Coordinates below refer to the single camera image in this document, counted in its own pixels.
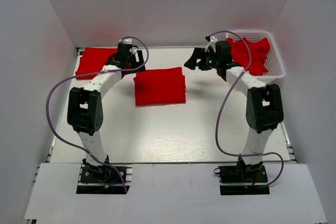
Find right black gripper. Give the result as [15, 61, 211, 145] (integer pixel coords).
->
[185, 48, 221, 71]

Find red t shirt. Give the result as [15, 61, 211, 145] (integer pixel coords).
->
[134, 67, 186, 106]
[76, 47, 117, 80]

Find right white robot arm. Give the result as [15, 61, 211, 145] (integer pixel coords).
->
[184, 36, 284, 182]

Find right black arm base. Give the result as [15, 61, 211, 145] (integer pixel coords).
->
[214, 159, 270, 196]

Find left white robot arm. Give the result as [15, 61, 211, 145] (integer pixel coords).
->
[67, 38, 145, 182]

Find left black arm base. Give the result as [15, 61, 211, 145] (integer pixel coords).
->
[76, 159, 132, 195]

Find red t shirts in basket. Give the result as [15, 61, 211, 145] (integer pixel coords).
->
[226, 37, 270, 76]

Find folded red t shirt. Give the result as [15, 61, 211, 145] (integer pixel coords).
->
[76, 47, 117, 80]

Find white plastic basket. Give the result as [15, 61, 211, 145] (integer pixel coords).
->
[226, 30, 286, 83]

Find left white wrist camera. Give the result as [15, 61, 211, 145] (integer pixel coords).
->
[119, 38, 133, 45]

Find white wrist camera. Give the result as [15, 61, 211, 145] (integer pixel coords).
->
[205, 36, 218, 52]
[119, 38, 133, 45]

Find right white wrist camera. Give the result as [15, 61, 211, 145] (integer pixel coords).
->
[205, 36, 218, 52]

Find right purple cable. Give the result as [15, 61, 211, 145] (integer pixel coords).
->
[205, 30, 285, 189]

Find purple cable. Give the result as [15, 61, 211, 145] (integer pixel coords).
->
[205, 30, 285, 189]
[46, 36, 150, 194]

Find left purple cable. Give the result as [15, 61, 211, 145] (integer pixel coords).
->
[46, 36, 150, 194]

